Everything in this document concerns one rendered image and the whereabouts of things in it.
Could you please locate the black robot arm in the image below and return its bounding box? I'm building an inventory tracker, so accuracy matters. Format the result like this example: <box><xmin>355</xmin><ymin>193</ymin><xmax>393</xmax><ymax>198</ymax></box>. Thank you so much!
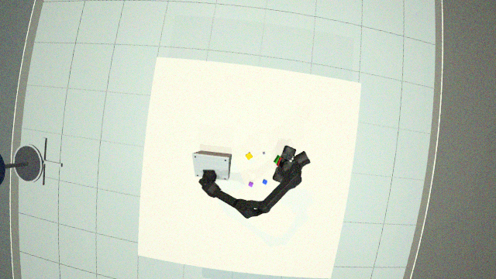
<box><xmin>198</xmin><ymin>151</ymin><xmax>311</xmax><ymax>219</ymax></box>

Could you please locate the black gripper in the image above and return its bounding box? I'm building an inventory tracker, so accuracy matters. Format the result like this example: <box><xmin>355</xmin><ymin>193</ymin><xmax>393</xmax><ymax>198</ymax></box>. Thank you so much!
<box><xmin>273</xmin><ymin>145</ymin><xmax>296</xmax><ymax>183</ymax></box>

